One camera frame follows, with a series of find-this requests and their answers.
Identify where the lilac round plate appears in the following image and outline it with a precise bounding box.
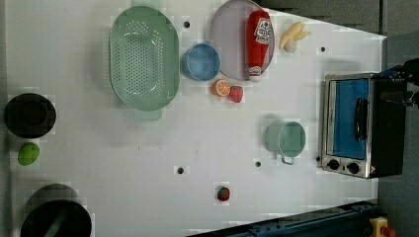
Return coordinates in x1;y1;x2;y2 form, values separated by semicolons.
209;0;275;81

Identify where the black pot with lid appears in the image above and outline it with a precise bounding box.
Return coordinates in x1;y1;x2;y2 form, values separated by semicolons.
20;184;93;237

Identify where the toy orange slice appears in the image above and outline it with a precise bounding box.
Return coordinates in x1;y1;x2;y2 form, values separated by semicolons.
212;79;230;97

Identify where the yellow red emergency button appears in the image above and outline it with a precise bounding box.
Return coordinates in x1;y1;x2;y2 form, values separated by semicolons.
370;217;396;237

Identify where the green toy lime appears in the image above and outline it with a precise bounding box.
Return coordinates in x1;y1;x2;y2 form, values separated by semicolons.
18;142;41;166

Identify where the light green mug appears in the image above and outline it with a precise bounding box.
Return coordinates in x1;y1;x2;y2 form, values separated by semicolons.
264;120;306;165

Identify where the black round bowl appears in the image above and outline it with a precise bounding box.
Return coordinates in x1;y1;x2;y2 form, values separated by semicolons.
3;93;56;139

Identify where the yellow toy banana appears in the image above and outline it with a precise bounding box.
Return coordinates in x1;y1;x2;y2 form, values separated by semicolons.
279;22;310;53

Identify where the silver toaster oven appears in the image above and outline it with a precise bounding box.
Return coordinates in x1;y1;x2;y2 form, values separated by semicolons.
321;73;407;179

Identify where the blue metal frame rail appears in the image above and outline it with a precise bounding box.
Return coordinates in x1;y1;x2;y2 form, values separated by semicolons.
189;201;380;237

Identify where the red plush ketchup bottle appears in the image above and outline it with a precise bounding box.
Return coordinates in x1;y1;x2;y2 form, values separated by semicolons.
246;10;272;82

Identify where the green perforated colander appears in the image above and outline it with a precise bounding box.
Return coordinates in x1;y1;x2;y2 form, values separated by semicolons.
109;0;180;121

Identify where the small red green strawberry toy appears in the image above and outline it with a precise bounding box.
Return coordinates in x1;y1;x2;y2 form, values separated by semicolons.
216;187;230;201

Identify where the blue bowl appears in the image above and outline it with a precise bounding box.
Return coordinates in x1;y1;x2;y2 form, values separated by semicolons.
181;43;220;82

